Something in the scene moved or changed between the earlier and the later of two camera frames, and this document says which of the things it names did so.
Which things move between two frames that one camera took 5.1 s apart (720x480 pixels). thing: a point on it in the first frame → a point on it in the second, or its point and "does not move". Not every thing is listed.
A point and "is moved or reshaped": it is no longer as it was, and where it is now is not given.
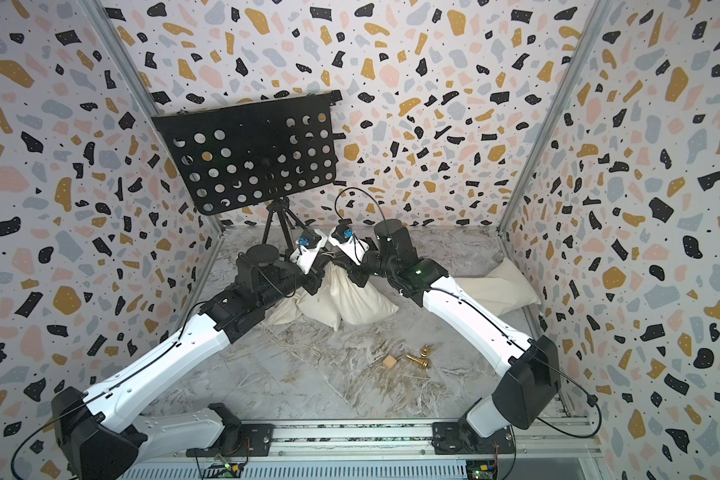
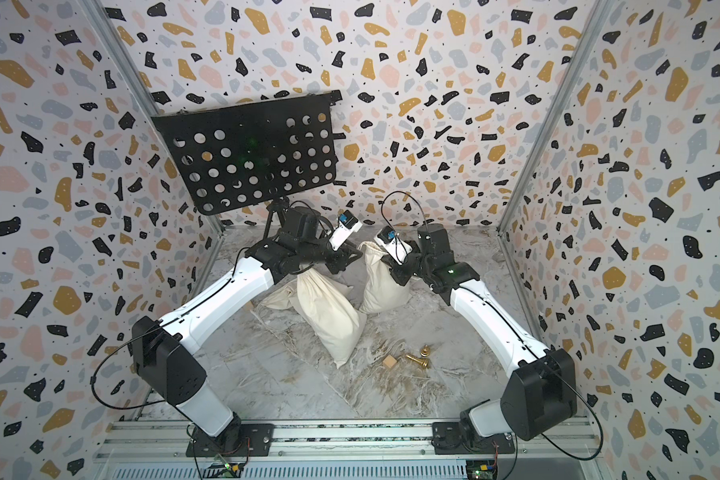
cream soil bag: x=502 y=290 → x=338 y=322
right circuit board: x=481 y=469 does not move
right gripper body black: x=375 y=266 → x=414 y=266
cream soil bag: x=357 y=304 is moved or reshaped
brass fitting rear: x=420 y=361 does not move
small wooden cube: x=389 y=361 does not move
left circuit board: x=224 y=471 does not move
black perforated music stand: x=234 y=156 does not move
